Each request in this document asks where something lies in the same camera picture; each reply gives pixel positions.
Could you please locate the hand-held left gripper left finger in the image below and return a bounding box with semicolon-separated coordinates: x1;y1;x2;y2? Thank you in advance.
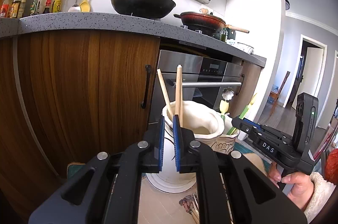
28;116;165;224

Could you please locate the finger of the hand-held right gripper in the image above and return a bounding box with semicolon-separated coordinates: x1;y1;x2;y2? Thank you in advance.
243;118;280;138
232;118;258;141

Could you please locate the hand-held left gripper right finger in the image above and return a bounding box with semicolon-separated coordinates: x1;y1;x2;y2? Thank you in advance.
172;114;308;224

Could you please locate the yellow tulip handle utensil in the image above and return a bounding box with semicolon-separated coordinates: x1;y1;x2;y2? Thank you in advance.
219;100;230;123

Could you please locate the white floral ceramic utensil holder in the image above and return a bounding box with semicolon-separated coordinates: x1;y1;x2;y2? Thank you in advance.
162;100;241;182

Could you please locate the silver flower handle utensil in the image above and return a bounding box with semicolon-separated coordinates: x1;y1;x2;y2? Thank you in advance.
222;87;234;101

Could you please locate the person's right forearm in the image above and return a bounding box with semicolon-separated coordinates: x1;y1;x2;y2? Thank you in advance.
304;172;337;222

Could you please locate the person's right hand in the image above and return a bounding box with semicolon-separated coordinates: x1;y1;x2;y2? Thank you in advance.
268;163;315;210

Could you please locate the narrow wooden cabinet door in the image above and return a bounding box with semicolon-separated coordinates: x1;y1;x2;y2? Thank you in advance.
232;60;263;121

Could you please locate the red knitted cloth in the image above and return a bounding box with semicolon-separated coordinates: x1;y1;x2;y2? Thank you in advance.
324;149;338;182

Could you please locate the white ceramic drip tray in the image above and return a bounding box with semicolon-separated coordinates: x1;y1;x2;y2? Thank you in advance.
146;172;197;194

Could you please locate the wooden dining chair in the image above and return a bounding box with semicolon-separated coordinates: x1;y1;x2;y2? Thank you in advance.
269;71;291;113

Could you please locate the printed quilted table mat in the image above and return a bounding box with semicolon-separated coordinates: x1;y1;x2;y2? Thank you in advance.
67;141;275;224

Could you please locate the white cloth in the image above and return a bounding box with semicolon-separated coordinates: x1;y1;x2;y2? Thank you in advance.
234;42;255;55

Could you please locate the stainless built-in oven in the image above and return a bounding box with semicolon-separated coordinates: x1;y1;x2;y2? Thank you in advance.
148;49;245;124

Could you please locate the white door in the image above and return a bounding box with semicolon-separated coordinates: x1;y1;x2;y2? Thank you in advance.
304;48;324;108

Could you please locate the wide wooden cabinet door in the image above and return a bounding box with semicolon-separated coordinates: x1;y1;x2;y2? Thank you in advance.
17;30;161;174

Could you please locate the red frying pan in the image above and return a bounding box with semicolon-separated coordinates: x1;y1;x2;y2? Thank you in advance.
173;12;250;37

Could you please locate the grey speckled countertop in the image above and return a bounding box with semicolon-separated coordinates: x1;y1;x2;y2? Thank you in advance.
0;12;267;67

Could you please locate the wooden corner cabinet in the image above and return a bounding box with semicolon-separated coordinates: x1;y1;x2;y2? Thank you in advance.
0;36;66;214

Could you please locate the yellow jar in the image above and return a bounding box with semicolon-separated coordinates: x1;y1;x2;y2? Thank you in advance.
51;0;64;13

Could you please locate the black cabinet handle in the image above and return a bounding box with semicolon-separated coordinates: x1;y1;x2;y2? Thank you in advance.
236;74;245;96
141;65;151;109

